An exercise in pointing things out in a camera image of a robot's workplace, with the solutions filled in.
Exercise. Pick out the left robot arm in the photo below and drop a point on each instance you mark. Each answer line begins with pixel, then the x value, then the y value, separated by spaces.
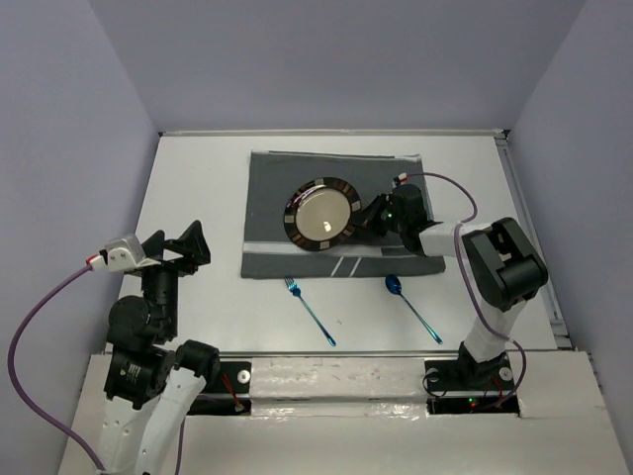
pixel 150 389

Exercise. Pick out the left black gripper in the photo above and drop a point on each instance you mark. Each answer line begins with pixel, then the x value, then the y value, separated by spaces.
pixel 192 241

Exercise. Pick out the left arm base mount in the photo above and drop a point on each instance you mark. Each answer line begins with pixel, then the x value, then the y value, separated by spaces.
pixel 229 394

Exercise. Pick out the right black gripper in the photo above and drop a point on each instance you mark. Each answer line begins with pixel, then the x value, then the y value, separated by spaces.
pixel 369 218

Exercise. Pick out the grey striped cloth napkin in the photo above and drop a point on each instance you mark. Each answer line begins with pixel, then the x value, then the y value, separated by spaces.
pixel 274 176

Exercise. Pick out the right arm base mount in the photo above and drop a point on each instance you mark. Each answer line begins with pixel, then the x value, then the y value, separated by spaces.
pixel 463 386

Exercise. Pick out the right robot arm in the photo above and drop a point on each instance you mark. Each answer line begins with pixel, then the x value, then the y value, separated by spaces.
pixel 500 267

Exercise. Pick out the blue metal spoon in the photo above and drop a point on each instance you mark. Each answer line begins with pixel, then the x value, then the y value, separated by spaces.
pixel 394 286

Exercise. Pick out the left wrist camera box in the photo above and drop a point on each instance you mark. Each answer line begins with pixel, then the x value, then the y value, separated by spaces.
pixel 120 255

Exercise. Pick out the blue metal fork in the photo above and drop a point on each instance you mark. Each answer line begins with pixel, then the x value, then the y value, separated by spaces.
pixel 295 290

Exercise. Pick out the black rimmed dinner plate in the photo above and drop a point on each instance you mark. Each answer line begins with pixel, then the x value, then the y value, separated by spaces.
pixel 317 217

